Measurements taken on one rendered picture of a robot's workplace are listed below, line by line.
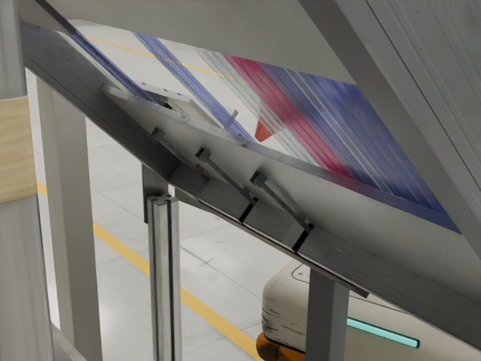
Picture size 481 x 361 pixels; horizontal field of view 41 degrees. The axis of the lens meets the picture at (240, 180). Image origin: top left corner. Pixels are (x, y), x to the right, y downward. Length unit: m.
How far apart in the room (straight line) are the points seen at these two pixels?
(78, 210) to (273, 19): 0.91
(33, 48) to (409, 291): 0.55
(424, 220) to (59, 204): 0.82
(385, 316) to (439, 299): 0.79
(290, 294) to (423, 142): 1.30
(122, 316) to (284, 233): 1.20
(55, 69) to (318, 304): 0.65
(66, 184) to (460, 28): 0.99
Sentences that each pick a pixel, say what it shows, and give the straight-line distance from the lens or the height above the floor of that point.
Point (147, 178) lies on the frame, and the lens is 1.09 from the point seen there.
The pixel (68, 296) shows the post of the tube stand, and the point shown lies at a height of 0.40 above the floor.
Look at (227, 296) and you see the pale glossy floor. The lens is 2.06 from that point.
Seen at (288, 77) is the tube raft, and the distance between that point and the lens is 0.45.
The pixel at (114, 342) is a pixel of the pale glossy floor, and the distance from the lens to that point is 1.88.
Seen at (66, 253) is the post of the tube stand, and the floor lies 0.50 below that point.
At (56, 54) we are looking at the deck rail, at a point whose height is 0.90.
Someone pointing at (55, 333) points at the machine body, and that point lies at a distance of 0.80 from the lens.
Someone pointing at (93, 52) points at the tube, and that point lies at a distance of 0.84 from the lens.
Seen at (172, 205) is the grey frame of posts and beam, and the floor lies 0.63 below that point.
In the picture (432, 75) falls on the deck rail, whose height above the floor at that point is 1.00.
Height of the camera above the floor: 1.05
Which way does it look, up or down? 21 degrees down
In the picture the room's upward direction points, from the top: 1 degrees clockwise
